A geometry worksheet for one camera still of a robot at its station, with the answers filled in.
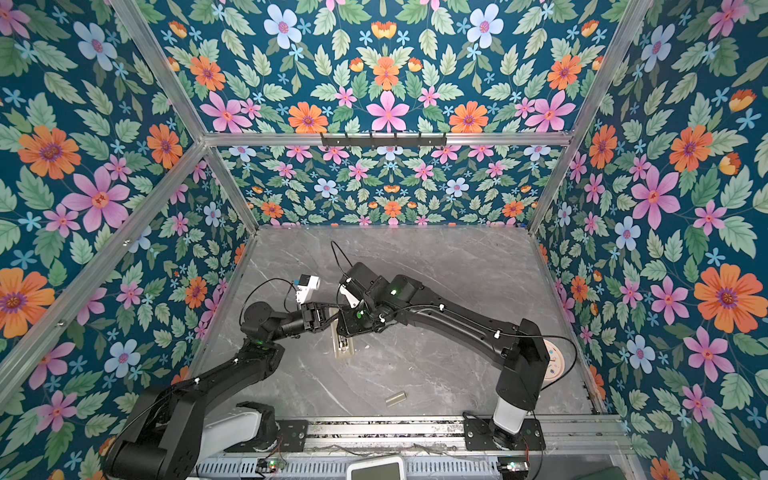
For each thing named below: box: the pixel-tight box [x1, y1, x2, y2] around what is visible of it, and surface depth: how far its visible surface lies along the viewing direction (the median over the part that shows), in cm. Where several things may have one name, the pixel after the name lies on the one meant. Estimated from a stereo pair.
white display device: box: [346, 457, 405, 480], surface depth 67 cm
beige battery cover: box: [385, 392, 406, 407], surface depth 81 cm
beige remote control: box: [331, 318, 355, 359], surface depth 72 cm
